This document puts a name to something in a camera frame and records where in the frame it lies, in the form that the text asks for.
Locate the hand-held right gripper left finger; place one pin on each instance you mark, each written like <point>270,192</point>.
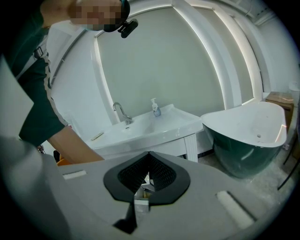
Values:
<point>93,187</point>

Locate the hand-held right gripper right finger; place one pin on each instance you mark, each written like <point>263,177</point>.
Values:
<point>199,199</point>

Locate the white cabinet drawer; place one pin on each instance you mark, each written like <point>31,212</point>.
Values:
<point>140,201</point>

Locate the beige paper packet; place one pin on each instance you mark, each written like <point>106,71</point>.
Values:
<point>146,195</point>

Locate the person's left forearm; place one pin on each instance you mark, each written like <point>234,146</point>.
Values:
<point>75,147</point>

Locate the white vanity cabinet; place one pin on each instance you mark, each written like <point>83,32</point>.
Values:
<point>189,147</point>

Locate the white and green bathtub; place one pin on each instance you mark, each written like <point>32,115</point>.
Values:
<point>241,154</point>

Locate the white ceramic sink basin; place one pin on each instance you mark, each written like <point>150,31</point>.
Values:
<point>145,131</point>

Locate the chrome faucet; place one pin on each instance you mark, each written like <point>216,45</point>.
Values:
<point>122,112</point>

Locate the white pump soap bottle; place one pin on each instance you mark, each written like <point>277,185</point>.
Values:
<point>156,111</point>

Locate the person's green printed shirt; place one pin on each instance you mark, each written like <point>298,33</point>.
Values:
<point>35,105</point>

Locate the cardboard box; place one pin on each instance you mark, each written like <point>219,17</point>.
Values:
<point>281,100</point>

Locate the person's head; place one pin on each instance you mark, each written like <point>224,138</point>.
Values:
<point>93,14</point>

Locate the black head-mounted camera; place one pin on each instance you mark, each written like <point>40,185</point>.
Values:
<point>129,28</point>

